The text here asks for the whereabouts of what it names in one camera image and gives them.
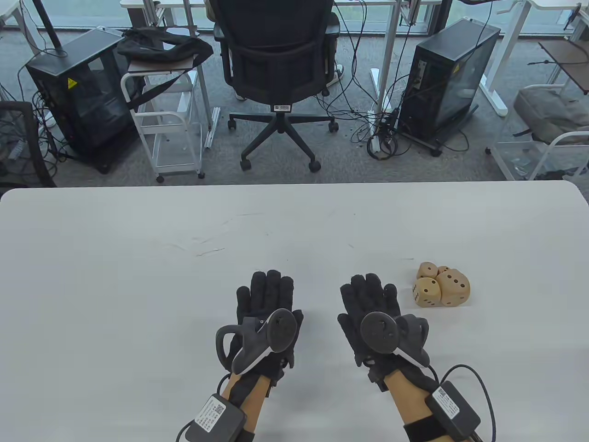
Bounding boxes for black labelled sensor box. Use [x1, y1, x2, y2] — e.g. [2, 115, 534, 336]
[426, 381, 481, 438]
[193, 394, 247, 442]

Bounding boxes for brown wooden shelf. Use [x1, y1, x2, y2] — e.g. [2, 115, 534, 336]
[538, 39, 589, 95]

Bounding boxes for brown wooden board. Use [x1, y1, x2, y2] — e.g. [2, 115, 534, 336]
[127, 55, 198, 74]

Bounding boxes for black computer tower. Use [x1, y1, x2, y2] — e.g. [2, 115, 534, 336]
[397, 18, 501, 157]
[25, 29, 141, 174]

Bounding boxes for white metal rail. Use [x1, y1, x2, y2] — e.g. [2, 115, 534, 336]
[205, 107, 221, 149]

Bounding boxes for person's right forearm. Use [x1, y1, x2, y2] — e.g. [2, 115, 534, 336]
[384, 371, 442, 442]

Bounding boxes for grey tracking controller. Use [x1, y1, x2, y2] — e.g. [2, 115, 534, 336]
[215, 308, 299, 374]
[360, 312, 431, 367]

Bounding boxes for largest wooden die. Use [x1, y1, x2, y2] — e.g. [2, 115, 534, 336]
[436, 268, 471, 308]

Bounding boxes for black bag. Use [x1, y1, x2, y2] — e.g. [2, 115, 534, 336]
[116, 27, 214, 111]

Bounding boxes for black mesh chair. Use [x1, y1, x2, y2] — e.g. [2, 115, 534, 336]
[0, 101, 57, 188]

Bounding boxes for black sensor cable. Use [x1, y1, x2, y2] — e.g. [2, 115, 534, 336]
[437, 365, 497, 442]

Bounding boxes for person's left forearm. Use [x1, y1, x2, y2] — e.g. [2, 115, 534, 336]
[221, 373, 272, 442]

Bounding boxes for large wooden die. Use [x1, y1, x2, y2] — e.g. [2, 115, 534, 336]
[412, 277, 441, 308]

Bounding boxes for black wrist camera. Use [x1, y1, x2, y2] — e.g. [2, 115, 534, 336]
[269, 359, 295, 387]
[368, 364, 392, 392]

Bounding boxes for black office chair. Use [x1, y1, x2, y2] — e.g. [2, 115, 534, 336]
[213, 0, 342, 173]

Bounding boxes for person's right hand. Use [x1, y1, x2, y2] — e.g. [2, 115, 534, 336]
[337, 274, 438, 392]

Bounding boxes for grey cushion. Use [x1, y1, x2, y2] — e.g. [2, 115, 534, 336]
[513, 86, 589, 144]

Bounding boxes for person's left hand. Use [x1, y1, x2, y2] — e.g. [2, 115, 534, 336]
[229, 270, 304, 383]

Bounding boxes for black pole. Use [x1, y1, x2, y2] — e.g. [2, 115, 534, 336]
[32, 0, 68, 58]

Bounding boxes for white power strip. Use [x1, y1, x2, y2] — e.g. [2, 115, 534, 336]
[368, 108, 382, 153]

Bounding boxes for white metal cart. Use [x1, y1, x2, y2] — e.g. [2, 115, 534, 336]
[121, 69, 206, 183]
[485, 131, 589, 181]

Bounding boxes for black floor cables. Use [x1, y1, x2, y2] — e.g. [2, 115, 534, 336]
[322, 0, 470, 161]

